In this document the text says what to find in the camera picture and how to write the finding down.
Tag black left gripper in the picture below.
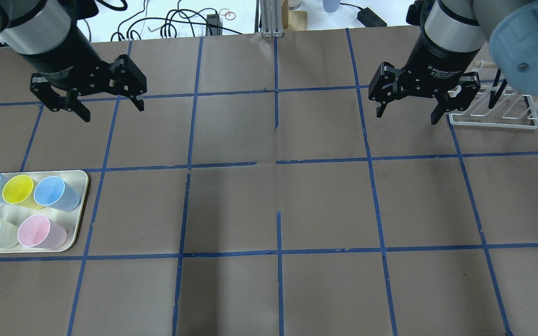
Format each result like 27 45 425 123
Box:
21 26 147 123

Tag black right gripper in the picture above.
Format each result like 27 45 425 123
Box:
368 35 481 125

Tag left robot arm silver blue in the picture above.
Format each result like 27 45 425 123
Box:
0 0 148 123

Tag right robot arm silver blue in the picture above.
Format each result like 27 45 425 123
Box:
368 0 538 124

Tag beige cup tray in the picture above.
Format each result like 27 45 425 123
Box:
0 170 90 253

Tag blue cup right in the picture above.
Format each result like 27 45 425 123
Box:
33 176 81 212

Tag yellow cup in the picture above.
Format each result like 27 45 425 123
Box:
2 175 45 210

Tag light blue cup on desk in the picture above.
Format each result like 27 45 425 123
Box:
322 0 341 13

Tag pink cup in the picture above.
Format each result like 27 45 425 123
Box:
17 214 68 249

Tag black power adapter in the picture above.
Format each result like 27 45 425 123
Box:
357 7 387 28

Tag wooden mug tree stand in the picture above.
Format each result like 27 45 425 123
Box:
280 0 308 31

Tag white wire cup rack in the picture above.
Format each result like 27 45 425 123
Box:
446 60 538 130

